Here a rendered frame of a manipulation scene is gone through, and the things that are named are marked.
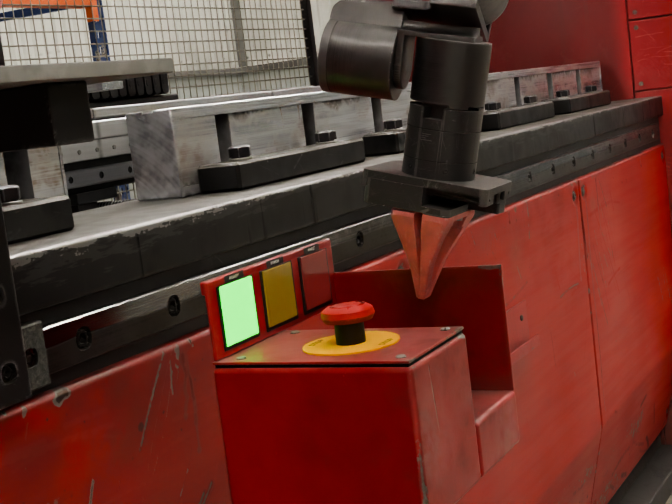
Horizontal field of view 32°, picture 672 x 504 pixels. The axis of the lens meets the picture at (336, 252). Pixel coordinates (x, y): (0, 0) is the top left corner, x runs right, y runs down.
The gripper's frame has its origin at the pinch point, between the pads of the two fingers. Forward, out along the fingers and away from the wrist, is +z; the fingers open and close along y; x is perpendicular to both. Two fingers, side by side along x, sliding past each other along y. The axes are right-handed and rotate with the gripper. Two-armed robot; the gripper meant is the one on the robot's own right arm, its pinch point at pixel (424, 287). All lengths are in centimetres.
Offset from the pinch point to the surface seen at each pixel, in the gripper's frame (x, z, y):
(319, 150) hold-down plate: -39.5, -2.7, 29.6
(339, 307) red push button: 10.5, -0.1, 2.5
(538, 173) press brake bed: -100, 5, 19
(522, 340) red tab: -82, 28, 13
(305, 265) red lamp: 0.1, 0.3, 10.6
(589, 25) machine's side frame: -191, -17, 37
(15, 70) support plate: 31.3, -16.2, 15.2
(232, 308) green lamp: 11.9, 1.4, 10.5
